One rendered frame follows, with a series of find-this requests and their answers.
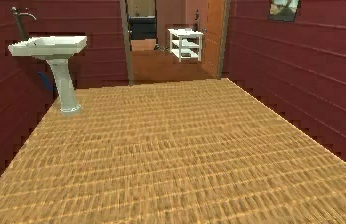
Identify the white shelf unit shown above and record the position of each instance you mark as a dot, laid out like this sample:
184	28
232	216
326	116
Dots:
185	43

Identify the orange room door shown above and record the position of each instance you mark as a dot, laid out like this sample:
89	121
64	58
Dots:
214	36

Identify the black cabinet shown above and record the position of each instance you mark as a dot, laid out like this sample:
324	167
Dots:
142	27

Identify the dark metal faucet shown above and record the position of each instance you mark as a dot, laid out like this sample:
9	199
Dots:
20	23

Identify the white pedestal sink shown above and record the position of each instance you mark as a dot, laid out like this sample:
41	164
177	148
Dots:
56	46

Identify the framed wall picture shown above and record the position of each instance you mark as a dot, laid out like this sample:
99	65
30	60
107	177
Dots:
283	10

